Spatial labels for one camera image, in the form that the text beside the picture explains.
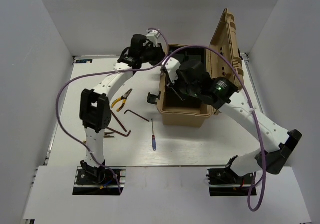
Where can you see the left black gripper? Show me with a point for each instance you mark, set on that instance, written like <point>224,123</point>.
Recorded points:
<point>160,52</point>

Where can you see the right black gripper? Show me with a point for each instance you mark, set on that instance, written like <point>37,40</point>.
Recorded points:
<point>175,86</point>

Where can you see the tan plastic toolbox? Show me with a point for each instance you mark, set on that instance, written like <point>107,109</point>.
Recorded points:
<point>223,59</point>

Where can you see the long brown hex key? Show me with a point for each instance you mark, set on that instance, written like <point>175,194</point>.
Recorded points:
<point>136,114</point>

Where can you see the blue red handled screwdriver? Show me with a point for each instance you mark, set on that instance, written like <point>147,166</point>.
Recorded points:
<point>153,140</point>

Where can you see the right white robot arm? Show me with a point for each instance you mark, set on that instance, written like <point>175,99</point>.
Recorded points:
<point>279,143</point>

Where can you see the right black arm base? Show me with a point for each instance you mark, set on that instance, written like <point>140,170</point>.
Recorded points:
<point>222,186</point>

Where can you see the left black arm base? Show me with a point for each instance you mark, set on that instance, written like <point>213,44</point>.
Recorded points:
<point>98,181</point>

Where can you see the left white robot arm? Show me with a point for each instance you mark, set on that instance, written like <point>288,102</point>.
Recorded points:
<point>95,111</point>

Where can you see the black toolbox inner tray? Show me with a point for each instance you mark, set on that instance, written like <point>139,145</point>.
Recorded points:
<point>187,54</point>

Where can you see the black toolbox latch near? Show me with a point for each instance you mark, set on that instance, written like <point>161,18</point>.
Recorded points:
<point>153,98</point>

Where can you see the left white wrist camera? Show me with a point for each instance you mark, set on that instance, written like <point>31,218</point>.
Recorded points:
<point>153,36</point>

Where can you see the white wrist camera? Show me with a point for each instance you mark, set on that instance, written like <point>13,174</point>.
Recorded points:
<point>153,36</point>
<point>170,67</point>

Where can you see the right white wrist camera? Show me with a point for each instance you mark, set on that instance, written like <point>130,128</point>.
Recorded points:
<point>170,67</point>

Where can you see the yellow handled needle-nose pliers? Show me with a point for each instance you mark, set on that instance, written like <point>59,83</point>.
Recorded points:
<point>121,99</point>

